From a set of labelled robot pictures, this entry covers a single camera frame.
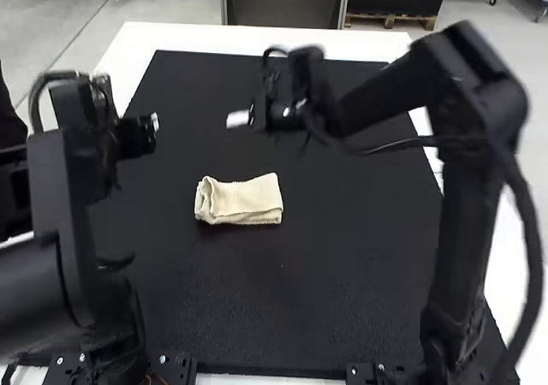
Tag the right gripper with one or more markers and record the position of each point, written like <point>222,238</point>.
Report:
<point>282,117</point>

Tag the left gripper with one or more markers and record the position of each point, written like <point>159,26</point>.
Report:
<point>132,139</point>

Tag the pale towel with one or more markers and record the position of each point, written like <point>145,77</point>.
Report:
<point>240,199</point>

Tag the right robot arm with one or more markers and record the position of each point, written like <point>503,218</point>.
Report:
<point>466,188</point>

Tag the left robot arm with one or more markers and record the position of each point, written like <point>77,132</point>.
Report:
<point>64,209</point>

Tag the dark metal cabinet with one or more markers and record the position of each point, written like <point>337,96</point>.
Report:
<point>282,0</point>

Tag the wooden pallet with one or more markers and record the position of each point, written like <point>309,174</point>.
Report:
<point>389,19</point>

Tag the black mat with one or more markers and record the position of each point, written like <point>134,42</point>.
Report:
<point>299,295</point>

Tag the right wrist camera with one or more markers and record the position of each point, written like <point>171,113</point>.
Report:
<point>306,70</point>

